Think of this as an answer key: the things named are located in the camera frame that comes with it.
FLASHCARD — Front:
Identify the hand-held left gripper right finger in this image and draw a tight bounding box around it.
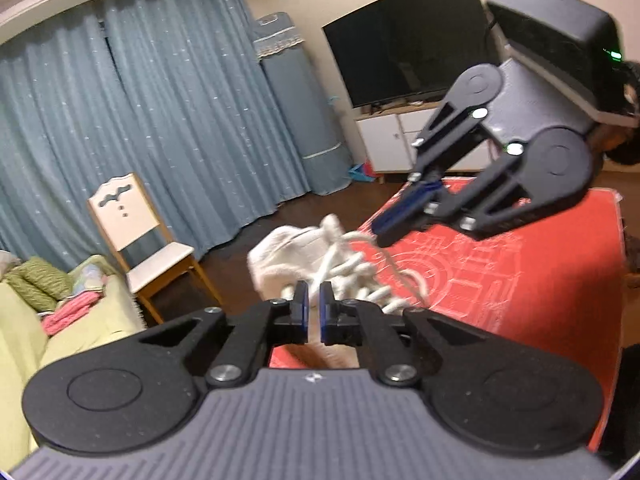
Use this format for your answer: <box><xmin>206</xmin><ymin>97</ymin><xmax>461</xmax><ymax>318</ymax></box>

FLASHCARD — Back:
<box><xmin>319</xmin><ymin>282</ymin><xmax>480</xmax><ymax>387</ymax></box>

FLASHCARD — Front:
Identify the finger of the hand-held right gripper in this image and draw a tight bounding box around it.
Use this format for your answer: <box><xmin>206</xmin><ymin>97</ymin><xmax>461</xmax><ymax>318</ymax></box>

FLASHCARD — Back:
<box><xmin>372</xmin><ymin>104</ymin><xmax>490</xmax><ymax>240</ymax></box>
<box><xmin>377</xmin><ymin>152</ymin><xmax>533</xmax><ymax>249</ymax></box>

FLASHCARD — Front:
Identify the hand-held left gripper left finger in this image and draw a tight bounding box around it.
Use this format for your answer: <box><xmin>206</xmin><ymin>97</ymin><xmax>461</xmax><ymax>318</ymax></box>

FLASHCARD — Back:
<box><xmin>140</xmin><ymin>281</ymin><xmax>310</xmax><ymax>387</ymax></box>

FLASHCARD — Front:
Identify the white shoelace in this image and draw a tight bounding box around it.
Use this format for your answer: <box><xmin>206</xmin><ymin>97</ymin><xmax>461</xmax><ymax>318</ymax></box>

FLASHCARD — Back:
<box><xmin>282</xmin><ymin>214</ymin><xmax>431</xmax><ymax>311</ymax></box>

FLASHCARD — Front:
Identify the white platform shoe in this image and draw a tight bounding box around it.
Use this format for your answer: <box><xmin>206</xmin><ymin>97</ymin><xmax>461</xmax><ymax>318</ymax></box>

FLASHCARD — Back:
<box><xmin>247</xmin><ymin>215</ymin><xmax>431</xmax><ymax>361</ymax></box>

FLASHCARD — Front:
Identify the person's right hand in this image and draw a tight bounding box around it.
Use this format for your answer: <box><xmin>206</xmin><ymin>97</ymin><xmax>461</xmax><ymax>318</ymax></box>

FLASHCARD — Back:
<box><xmin>596</xmin><ymin>126</ymin><xmax>640</xmax><ymax>167</ymax></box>

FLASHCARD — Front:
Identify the white television cabinet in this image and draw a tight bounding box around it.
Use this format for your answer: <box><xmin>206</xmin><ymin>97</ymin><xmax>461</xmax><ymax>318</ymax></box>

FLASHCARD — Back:
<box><xmin>354</xmin><ymin>100</ymin><xmax>496</xmax><ymax>183</ymax></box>

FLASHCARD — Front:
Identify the red printed cardboard sheet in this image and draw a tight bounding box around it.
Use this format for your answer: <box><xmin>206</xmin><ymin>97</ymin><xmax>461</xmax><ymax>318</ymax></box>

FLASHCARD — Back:
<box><xmin>270</xmin><ymin>175</ymin><xmax>626</xmax><ymax>453</ymax></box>

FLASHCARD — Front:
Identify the blue covered standing air conditioner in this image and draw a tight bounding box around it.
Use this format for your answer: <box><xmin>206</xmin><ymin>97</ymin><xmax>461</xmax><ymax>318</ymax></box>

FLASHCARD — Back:
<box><xmin>251</xmin><ymin>11</ymin><xmax>353</xmax><ymax>196</ymax></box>

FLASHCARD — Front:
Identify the black television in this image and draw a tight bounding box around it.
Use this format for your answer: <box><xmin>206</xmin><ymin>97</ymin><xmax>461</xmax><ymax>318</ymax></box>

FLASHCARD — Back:
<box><xmin>321</xmin><ymin>0</ymin><xmax>501</xmax><ymax>109</ymax></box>

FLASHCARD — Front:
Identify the white wooden chair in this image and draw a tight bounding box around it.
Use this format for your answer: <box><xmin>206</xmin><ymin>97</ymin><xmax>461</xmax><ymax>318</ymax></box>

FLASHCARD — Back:
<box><xmin>86</xmin><ymin>172</ymin><xmax>223</xmax><ymax>323</ymax></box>

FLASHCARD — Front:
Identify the pastel folded blanket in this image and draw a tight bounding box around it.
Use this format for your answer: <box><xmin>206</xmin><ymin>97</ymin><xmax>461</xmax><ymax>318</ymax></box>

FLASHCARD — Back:
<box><xmin>70</xmin><ymin>260</ymin><xmax>121</xmax><ymax>301</ymax></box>

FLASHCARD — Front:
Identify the pink folded cloth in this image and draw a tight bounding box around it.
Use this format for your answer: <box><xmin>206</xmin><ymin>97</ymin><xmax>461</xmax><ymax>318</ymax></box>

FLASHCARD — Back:
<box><xmin>40</xmin><ymin>292</ymin><xmax>101</xmax><ymax>336</ymax></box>

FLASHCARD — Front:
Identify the person's black coat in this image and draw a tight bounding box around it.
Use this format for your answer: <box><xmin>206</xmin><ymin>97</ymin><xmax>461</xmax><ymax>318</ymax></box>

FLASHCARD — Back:
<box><xmin>597</xmin><ymin>270</ymin><xmax>640</xmax><ymax>466</ymax></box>

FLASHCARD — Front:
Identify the blue curtain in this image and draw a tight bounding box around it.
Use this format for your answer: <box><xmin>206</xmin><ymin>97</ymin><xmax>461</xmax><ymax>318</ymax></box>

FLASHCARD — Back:
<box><xmin>0</xmin><ymin>0</ymin><xmax>313</xmax><ymax>273</ymax></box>

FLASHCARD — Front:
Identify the green patterned pillow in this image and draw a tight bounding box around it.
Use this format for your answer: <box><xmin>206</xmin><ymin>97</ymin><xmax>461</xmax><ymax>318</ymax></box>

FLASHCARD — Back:
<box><xmin>2</xmin><ymin>256</ymin><xmax>73</xmax><ymax>311</ymax></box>

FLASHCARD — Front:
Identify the green covered sofa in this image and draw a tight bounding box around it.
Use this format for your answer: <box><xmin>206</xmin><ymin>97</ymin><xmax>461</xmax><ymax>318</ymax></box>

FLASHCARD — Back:
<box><xmin>0</xmin><ymin>255</ymin><xmax>148</xmax><ymax>466</ymax></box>

